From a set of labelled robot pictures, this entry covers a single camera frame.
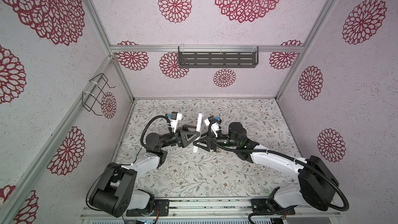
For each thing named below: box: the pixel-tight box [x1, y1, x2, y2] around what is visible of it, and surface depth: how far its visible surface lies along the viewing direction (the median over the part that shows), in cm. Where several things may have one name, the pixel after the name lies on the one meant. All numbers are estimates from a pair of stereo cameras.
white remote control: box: [193, 113, 203, 153], surface depth 67 cm
